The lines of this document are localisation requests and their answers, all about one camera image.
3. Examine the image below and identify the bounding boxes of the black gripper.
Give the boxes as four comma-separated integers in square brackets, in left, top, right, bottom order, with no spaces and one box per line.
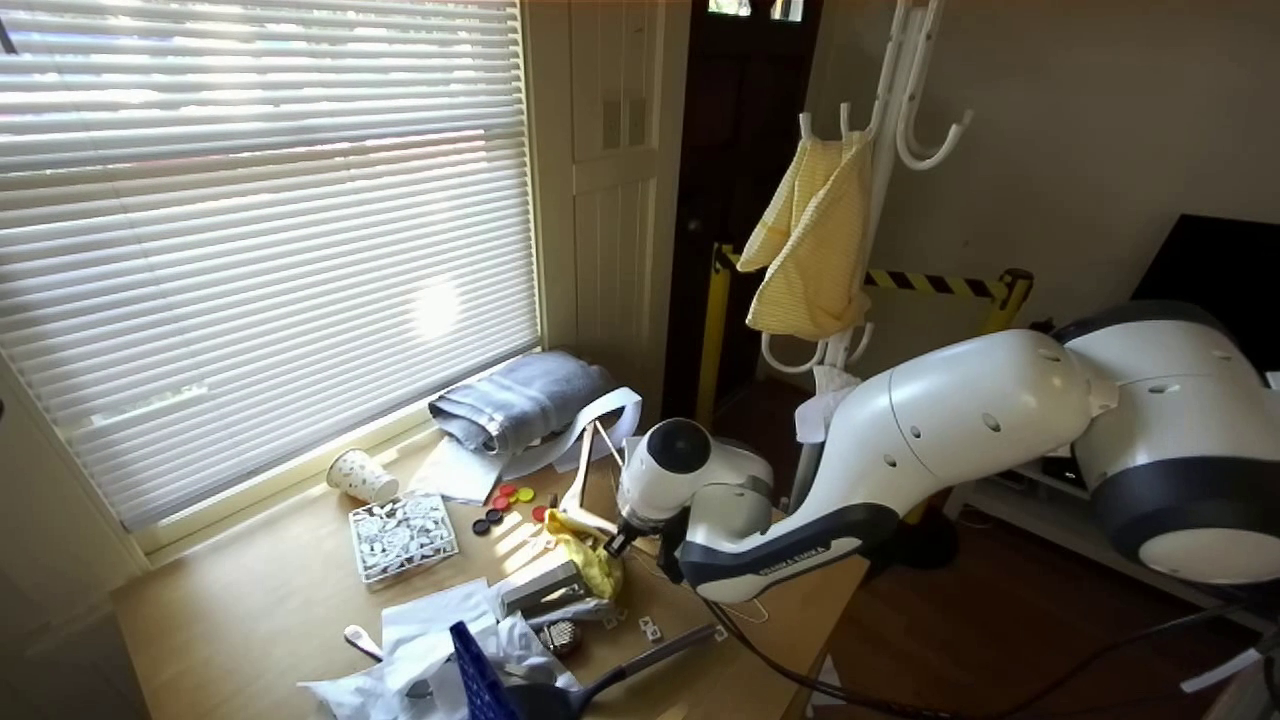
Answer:
[581,506,690,572]

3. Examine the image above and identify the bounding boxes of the white metal coat rack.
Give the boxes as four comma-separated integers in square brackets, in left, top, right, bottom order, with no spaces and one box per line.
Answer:
[756,0,980,519]

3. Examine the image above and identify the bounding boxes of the yellow plastic bag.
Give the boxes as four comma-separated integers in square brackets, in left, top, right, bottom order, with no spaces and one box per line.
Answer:
[538,506,629,605]

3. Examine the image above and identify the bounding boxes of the grey rectangular box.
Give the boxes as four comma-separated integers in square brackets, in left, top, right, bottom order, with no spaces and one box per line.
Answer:
[496,551,622,634]

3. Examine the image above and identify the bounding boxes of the grey folded towel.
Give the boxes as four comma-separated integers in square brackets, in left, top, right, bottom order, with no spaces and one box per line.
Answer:
[426,344,622,459]

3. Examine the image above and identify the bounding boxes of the white paper sheet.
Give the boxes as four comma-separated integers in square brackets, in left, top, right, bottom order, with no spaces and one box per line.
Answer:
[404,433,513,509]

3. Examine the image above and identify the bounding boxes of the blue connect four grid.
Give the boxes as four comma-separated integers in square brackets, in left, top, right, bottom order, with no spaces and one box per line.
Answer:
[444,617,533,720]

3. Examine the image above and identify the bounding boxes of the black white patterned box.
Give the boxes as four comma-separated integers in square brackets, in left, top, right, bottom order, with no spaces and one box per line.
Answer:
[345,490,465,597]

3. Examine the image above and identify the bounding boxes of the blue white plastic packaging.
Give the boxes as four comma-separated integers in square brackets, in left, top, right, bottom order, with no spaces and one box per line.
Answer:
[297,577,594,720]

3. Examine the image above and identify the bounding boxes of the white patterned paper cup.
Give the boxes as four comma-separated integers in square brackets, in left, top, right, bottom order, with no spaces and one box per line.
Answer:
[323,445,404,509]

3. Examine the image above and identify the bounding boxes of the white knotted cloth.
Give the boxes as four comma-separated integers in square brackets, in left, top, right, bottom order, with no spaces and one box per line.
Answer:
[787,363,872,451]

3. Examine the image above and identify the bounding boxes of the small white utensil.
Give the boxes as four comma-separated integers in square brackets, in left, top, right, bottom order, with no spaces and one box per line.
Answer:
[341,620,392,670]

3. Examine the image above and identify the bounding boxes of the yellow cloth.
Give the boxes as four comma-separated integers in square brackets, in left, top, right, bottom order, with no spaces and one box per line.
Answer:
[733,129,881,344]

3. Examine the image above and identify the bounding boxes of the yellow black striped tape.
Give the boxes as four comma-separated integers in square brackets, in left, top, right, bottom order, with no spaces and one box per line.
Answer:
[715,242,1009,305]

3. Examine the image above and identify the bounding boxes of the dark brown door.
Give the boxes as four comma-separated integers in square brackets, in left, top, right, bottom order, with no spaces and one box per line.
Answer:
[659,0,828,433]

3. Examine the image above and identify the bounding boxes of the white window blinds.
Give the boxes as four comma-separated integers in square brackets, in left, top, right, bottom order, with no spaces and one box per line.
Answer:
[0,0,544,539]

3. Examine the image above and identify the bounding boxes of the black television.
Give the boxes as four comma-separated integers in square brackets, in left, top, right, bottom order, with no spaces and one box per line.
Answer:
[1128,208,1280,350]

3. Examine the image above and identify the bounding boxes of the black pan metal handle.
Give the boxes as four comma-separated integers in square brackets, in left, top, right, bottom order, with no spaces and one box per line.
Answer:
[506,617,725,720]

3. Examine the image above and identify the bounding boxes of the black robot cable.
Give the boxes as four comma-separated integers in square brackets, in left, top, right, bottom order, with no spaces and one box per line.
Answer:
[690,582,1280,720]

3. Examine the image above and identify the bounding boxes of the yellow barrier post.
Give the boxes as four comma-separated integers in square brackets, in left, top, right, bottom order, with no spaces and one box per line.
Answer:
[975,265,1041,342]
[694,242,740,433]

